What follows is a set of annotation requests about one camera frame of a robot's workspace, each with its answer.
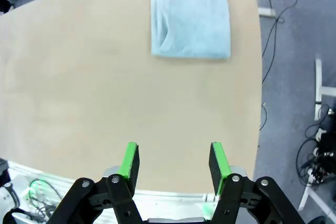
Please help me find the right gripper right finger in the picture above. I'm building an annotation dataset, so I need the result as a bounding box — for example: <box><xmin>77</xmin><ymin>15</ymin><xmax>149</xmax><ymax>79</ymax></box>
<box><xmin>209</xmin><ymin>142</ymin><xmax>307</xmax><ymax>224</ymax></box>

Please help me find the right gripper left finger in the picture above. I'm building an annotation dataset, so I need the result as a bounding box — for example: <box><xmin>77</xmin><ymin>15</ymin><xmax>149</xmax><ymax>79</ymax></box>
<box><xmin>47</xmin><ymin>142</ymin><xmax>144</xmax><ymax>224</ymax></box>

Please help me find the light blue terry towel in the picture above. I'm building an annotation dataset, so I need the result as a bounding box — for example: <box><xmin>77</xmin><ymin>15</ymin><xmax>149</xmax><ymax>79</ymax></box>
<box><xmin>150</xmin><ymin>0</ymin><xmax>232</xmax><ymax>61</ymax></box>

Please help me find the white desk foot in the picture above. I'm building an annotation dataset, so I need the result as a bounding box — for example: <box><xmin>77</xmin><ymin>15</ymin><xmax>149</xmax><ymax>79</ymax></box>
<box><xmin>314</xmin><ymin>58</ymin><xmax>336</xmax><ymax>121</ymax></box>
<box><xmin>298</xmin><ymin>180</ymin><xmax>336</xmax><ymax>219</ymax></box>

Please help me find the white power strip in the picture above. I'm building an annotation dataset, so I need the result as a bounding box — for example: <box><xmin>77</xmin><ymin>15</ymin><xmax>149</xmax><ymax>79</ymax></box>
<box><xmin>307</xmin><ymin>167</ymin><xmax>323</xmax><ymax>185</ymax></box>

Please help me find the black computer box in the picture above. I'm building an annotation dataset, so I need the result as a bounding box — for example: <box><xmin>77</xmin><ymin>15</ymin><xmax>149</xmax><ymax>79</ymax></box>
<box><xmin>316</xmin><ymin>131</ymin><xmax>336</xmax><ymax>172</ymax></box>

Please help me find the black round floor base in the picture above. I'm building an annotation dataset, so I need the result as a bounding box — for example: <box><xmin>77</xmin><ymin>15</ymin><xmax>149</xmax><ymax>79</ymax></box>
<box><xmin>306</xmin><ymin>215</ymin><xmax>328</xmax><ymax>224</ymax></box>

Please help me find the white slatted mounting frame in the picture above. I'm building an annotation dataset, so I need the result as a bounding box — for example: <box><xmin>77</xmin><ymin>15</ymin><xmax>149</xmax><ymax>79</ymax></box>
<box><xmin>7</xmin><ymin>159</ymin><xmax>220</xmax><ymax>224</ymax></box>

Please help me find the green cable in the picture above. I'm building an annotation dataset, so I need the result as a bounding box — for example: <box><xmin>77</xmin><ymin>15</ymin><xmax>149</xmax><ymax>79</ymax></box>
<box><xmin>26</xmin><ymin>178</ymin><xmax>65</xmax><ymax>209</ymax></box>

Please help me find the black floor cable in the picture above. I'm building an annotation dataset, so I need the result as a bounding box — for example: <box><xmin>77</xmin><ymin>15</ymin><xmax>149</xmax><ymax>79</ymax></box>
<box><xmin>259</xmin><ymin>0</ymin><xmax>300</xmax><ymax>130</ymax></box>

